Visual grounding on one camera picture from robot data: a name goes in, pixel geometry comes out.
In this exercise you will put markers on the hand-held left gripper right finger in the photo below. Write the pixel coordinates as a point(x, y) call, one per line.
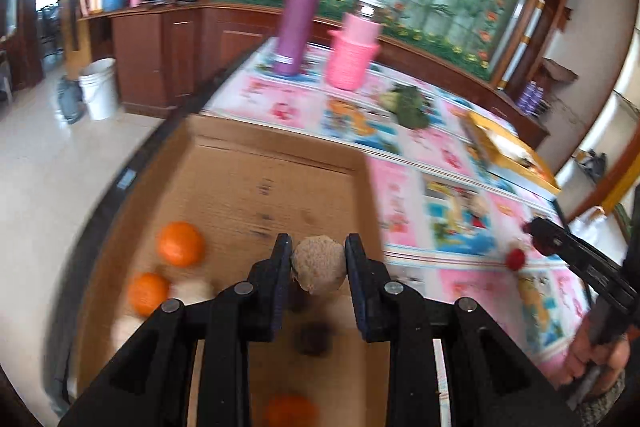
point(357, 282)

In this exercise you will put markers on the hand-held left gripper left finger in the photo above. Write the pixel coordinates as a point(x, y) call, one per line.
point(277, 277)

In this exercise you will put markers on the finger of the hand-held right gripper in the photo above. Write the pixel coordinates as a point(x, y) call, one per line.
point(555, 239)

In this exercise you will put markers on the beige round pastry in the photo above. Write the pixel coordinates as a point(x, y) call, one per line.
point(477, 207)
point(192, 292)
point(320, 264)
point(125, 332)

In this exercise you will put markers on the red tomato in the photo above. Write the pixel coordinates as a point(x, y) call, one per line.
point(515, 258)

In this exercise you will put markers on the dark brown embossed cake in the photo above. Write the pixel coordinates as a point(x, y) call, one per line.
point(312, 339)

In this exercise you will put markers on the brown cardboard box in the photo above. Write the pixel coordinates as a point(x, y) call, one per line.
point(250, 187)

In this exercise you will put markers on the orange tangerine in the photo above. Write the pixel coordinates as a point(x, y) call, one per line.
point(147, 293)
point(290, 409)
point(181, 243)

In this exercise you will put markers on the person's right forearm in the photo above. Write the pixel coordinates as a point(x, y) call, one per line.
point(605, 399)

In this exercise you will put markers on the person's right hand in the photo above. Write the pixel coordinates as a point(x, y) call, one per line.
point(595, 354)

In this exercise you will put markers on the white plastic bag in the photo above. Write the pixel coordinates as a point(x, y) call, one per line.
point(595, 214)

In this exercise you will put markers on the dark items on shelf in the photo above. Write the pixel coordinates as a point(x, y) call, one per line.
point(595, 162)

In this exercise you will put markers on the long yellow taped box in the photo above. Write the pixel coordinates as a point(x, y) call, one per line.
point(510, 152)

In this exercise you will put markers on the printed floral tablecloth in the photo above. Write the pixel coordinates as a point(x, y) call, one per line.
point(435, 152)

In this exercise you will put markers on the green leafy vegetable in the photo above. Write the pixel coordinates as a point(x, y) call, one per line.
point(410, 104)

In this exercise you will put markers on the white and gold paper roll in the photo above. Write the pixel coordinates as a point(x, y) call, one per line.
point(520, 37)

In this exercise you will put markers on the jar with pink knitted sleeve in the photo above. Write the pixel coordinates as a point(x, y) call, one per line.
point(352, 47)

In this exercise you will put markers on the wooden cabinet counter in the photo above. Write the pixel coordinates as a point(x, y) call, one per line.
point(165, 52)

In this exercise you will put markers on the purple thermos bottle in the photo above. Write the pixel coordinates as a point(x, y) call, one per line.
point(295, 22)

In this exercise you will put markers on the white plastic bucket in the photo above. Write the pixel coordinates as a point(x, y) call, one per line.
point(100, 87)

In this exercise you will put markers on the grey bag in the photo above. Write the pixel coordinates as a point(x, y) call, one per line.
point(67, 99)

